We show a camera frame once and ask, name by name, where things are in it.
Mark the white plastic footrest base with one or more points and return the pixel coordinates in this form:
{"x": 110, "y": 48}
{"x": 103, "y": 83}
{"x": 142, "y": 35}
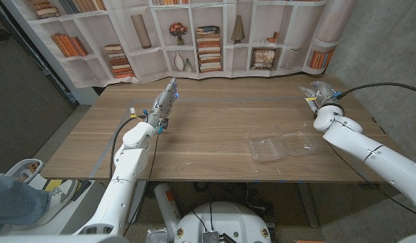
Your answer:
{"x": 79, "y": 212}

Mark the clear plastic clamshell container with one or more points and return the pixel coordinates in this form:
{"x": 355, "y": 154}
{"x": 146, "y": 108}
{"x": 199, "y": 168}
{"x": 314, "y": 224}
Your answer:
{"x": 265, "y": 148}

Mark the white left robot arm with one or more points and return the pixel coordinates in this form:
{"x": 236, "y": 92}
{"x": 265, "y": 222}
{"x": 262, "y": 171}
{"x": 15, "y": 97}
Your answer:
{"x": 123, "y": 182}

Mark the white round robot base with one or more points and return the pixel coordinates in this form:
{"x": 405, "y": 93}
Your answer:
{"x": 225, "y": 219}

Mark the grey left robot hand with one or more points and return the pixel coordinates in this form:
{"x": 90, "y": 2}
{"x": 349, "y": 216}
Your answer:
{"x": 162, "y": 106}

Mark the printed bookshelf backdrop cloth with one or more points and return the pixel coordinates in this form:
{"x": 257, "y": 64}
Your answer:
{"x": 144, "y": 60}

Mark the white sneaker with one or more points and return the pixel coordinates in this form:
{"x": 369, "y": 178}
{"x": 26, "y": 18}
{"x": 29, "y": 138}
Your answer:
{"x": 59, "y": 199}

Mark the white roll with orange label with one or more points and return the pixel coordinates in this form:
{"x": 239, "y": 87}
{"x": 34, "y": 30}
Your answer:
{"x": 165, "y": 206}

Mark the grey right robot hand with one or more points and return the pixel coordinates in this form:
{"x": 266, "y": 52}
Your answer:
{"x": 324, "y": 92}

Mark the white table leg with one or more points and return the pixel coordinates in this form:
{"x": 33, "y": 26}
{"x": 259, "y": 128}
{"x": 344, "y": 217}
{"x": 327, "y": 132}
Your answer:
{"x": 137, "y": 209}

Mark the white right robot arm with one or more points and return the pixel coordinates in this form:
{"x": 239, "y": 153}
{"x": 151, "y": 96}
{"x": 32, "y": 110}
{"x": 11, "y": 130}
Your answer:
{"x": 373, "y": 152}

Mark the person's leg in jeans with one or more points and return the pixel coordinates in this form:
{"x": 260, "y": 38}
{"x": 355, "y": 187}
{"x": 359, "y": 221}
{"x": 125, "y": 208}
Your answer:
{"x": 15, "y": 202}

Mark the foil tray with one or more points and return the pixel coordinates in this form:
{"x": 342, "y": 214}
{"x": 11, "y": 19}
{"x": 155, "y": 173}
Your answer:
{"x": 156, "y": 236}

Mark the grey table leg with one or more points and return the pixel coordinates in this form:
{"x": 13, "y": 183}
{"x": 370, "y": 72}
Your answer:
{"x": 308, "y": 206}

